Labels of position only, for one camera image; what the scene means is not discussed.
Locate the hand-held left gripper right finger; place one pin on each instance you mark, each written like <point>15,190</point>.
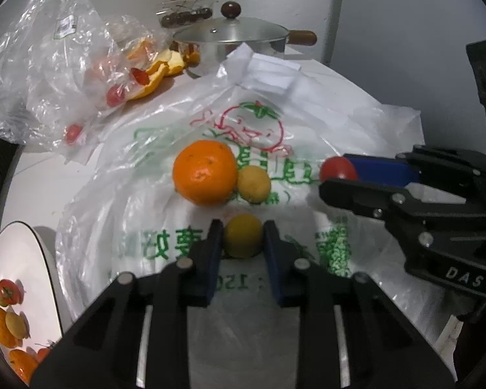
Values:
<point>273,259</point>

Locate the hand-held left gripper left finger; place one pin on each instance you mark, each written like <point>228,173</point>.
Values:
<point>212,259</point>

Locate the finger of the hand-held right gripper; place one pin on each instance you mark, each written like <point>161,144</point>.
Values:
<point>348,192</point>
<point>380,170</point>

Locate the small yellow citrus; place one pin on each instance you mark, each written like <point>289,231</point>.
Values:
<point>244,235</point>
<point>17,324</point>
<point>254,184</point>

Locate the printed white plastic bag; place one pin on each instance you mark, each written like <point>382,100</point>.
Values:
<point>328,109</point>

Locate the white plate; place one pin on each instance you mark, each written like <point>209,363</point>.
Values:
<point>28,259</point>

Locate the red green tomato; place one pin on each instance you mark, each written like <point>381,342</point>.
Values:
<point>8,293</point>

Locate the cherry tomato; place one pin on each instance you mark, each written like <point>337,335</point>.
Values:
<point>115,95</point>
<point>73,133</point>

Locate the orange peel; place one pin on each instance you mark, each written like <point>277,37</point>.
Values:
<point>162,65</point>

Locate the clear box of dark berries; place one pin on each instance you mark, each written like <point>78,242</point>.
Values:
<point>186,16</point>

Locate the clear plastic bag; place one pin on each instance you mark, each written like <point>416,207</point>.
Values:
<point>24,69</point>

